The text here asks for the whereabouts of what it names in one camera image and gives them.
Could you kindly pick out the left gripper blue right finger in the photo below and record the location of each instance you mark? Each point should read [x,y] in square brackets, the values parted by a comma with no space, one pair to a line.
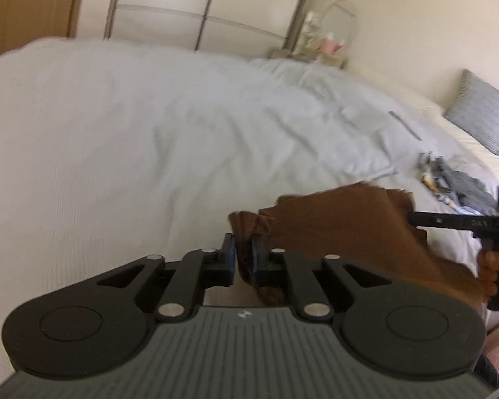
[286,277]

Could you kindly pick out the grey patterned pillow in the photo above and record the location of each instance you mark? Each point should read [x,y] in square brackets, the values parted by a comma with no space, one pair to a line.
[475,110]

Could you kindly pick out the person's right hand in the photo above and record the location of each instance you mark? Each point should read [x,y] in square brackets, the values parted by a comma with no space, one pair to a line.
[488,263]

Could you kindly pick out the stack of folded clothes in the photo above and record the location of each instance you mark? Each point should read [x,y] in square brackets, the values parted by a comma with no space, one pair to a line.
[463,193]

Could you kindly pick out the pink item on nightstand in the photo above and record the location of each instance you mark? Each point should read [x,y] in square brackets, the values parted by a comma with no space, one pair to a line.
[330,46]

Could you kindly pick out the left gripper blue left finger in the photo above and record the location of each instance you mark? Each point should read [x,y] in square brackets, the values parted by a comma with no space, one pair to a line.
[186,281]

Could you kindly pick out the round vanity mirror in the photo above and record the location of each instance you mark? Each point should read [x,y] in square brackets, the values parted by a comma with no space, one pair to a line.
[340,18]

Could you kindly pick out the white sliding wardrobe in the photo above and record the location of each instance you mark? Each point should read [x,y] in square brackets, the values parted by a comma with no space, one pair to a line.
[249,28]

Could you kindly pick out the brown knit pants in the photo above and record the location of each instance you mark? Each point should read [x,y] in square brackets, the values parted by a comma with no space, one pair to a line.
[365,224]

